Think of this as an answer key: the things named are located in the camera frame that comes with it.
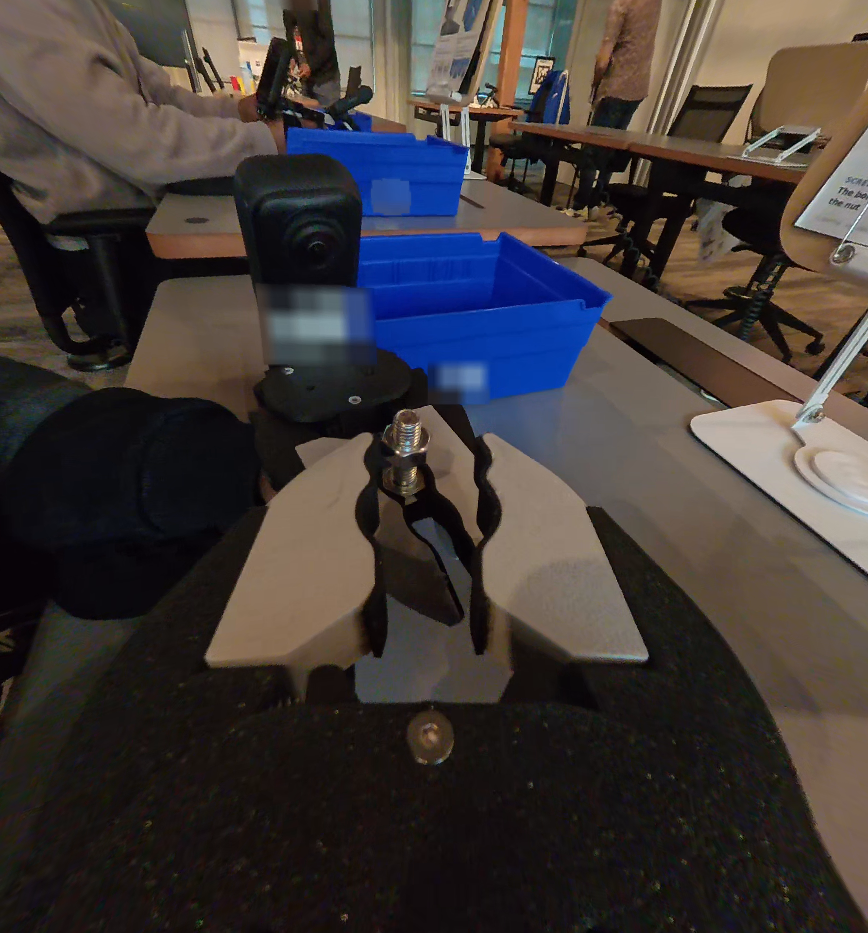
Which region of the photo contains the steel hex bolt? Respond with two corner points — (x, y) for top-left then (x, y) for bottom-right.
(381, 408), (431, 505)

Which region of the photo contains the beige high-back chair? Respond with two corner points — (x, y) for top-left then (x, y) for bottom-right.
(750, 42), (868, 147)

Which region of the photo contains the white tablet stand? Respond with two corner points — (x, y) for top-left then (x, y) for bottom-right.
(729, 125), (835, 163)

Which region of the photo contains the white desk stand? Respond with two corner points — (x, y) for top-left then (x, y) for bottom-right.
(434, 102), (489, 182)
(691, 244), (868, 600)

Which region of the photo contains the tan board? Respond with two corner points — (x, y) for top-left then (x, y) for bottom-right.
(780, 44), (868, 301)

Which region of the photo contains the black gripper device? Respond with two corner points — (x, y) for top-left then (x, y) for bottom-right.
(255, 36), (294, 121)
(324, 66), (374, 132)

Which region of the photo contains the blue jacket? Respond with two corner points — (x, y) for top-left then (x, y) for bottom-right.
(532, 69), (572, 125)

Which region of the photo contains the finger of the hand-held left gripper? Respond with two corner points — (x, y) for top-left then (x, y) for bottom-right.
(295, 433), (464, 628)
(413, 423), (504, 580)

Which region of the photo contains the dark cable tray cover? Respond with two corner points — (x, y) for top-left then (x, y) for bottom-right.
(609, 317), (802, 409)

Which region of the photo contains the person's left forearm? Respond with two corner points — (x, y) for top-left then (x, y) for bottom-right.
(0, 348), (269, 622)

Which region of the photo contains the dark screen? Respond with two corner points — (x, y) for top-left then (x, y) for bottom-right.
(109, 0), (190, 68)

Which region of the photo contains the black office chair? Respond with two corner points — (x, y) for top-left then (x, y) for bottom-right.
(0, 131), (159, 373)
(579, 182), (697, 285)
(663, 84), (754, 139)
(685, 207), (828, 364)

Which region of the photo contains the leaning poster board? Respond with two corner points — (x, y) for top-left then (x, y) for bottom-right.
(426, 0), (504, 99)

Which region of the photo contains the wooden desk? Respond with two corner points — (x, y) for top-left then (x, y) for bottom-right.
(510, 120), (817, 278)

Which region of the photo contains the white plastic bag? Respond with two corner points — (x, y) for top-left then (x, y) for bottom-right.
(696, 195), (737, 262)

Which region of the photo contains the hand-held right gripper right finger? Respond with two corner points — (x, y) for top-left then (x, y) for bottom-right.
(470, 433), (651, 682)

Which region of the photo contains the blue divided plastic bin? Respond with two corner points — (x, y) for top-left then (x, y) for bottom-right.
(357, 232), (614, 406)

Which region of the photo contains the wooden post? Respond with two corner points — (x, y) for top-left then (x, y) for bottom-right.
(495, 0), (529, 110)

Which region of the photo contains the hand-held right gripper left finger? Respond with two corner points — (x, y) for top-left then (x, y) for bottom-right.
(204, 432), (390, 686)

